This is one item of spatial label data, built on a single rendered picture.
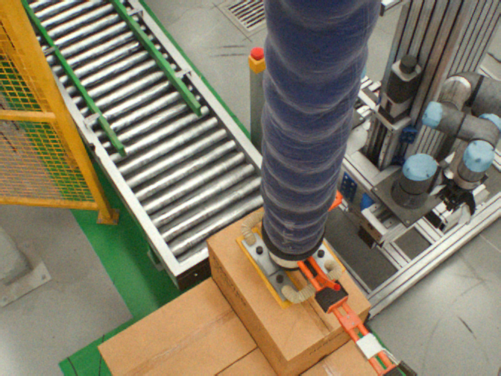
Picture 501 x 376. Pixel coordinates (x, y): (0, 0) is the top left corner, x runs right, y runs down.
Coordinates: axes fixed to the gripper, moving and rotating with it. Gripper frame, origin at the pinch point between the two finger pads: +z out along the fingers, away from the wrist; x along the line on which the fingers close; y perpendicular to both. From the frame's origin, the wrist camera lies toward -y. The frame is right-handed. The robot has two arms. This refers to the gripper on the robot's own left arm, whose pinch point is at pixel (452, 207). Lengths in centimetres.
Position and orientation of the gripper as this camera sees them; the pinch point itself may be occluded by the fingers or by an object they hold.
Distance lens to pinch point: 209.9
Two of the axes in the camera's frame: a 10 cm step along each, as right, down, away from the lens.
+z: 0.0, 4.9, 8.7
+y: -8.0, 5.3, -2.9
